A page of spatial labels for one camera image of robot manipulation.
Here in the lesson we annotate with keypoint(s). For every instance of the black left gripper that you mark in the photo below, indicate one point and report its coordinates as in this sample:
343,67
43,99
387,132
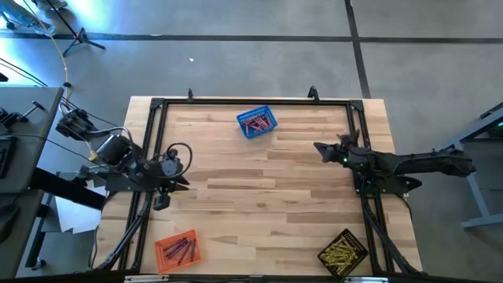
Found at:
165,169

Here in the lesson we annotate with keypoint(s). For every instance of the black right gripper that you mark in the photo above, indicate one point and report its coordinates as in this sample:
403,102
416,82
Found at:
346,155

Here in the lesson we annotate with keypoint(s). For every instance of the orange plastic basket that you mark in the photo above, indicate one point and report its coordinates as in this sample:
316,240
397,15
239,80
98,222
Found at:
163,261

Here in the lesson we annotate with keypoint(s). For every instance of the red crayons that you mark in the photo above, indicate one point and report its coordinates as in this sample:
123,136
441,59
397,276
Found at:
259,122

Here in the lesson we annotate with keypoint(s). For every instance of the yellow crayon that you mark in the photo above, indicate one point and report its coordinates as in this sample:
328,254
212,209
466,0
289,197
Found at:
334,248
346,267
347,243
342,259
330,257
338,253

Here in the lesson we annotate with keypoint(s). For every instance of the black plastic basket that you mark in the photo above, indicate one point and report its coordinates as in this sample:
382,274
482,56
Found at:
361,243

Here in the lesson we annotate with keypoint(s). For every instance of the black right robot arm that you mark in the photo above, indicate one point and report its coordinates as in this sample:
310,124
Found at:
412,163

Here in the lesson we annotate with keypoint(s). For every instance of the table clamp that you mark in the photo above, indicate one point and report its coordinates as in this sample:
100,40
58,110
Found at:
313,93
190,95

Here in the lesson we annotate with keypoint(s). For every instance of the blue plastic basket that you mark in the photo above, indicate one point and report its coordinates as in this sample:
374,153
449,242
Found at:
241,133

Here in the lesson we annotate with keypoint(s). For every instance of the white paper sheet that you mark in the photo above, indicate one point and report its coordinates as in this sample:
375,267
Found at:
74,216

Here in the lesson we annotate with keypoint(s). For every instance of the black support beam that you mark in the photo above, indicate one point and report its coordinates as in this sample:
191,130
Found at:
67,188

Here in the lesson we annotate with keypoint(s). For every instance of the grey desk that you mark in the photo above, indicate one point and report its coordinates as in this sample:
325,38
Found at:
27,157

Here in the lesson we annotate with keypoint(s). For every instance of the black caster wheel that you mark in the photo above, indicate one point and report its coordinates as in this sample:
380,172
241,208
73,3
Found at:
38,264

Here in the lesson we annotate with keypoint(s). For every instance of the dark desk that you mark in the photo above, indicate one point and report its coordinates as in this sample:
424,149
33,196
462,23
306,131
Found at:
15,236

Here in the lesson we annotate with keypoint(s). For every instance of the grey-legged side table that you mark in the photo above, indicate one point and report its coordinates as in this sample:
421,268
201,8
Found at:
481,220

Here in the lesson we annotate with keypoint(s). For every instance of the black keyboard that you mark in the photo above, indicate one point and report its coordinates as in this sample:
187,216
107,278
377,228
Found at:
7,157

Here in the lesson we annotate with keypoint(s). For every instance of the black desk clamp tool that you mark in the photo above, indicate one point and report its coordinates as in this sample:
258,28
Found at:
9,118

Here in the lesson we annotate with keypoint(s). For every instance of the black tripod stand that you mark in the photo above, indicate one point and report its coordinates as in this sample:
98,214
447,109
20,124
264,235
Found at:
81,37

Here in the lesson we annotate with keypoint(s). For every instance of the person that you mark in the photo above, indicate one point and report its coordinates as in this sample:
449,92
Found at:
23,17

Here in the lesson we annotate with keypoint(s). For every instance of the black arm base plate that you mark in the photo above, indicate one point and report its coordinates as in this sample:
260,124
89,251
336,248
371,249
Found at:
118,184
393,188

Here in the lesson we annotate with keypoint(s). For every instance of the black aluminium table frame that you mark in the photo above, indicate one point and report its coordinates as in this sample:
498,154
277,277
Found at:
267,101

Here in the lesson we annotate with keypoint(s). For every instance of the silver bracket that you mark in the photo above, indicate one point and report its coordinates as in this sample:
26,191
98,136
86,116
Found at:
145,278
365,280

